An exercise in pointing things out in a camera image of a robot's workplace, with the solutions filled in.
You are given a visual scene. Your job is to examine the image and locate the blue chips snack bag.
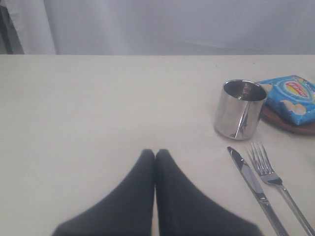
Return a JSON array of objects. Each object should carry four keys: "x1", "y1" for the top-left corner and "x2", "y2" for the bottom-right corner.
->
[{"x1": 257, "y1": 75, "x2": 315, "y2": 125}]

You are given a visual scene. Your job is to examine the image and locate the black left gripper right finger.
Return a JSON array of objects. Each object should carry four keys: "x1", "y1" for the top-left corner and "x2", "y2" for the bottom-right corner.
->
[{"x1": 155, "y1": 149, "x2": 262, "y2": 236}]

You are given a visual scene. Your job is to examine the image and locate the grey backdrop curtain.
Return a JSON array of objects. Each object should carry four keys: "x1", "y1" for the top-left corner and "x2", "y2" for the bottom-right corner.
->
[{"x1": 1, "y1": 0, "x2": 315, "y2": 55}]

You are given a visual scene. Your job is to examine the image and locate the silver metal fork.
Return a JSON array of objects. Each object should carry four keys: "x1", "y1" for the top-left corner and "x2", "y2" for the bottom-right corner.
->
[{"x1": 249, "y1": 142, "x2": 315, "y2": 236}]

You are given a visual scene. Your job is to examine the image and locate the silver table knife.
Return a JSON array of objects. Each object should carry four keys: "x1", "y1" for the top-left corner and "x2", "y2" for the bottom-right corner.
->
[{"x1": 227, "y1": 147, "x2": 288, "y2": 236}]

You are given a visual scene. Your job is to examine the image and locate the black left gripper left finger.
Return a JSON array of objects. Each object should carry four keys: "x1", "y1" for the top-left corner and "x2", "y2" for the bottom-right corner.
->
[{"x1": 53, "y1": 149, "x2": 155, "y2": 236}]

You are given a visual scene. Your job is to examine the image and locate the brown round plate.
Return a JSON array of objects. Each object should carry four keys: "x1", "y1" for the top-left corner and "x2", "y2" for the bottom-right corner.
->
[{"x1": 261, "y1": 105, "x2": 315, "y2": 136}]

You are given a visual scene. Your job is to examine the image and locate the silver metal cup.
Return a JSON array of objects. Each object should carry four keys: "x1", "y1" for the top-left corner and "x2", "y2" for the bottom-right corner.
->
[{"x1": 214, "y1": 80, "x2": 268, "y2": 141}]

